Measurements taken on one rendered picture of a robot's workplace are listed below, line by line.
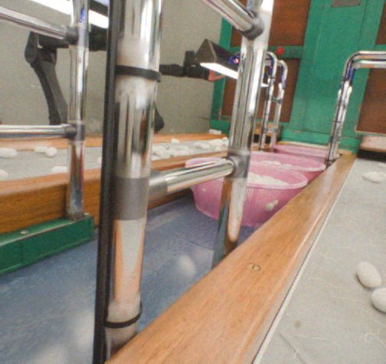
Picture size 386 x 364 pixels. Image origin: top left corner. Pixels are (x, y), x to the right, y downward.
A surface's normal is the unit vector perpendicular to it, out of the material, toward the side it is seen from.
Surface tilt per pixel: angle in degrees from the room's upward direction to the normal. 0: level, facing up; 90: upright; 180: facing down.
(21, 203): 90
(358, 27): 90
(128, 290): 90
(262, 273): 0
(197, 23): 90
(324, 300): 0
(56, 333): 0
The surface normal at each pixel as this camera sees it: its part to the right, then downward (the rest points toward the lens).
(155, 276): 0.11, -0.97
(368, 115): -0.52, 0.11
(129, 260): 0.51, 0.23
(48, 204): 0.84, 0.20
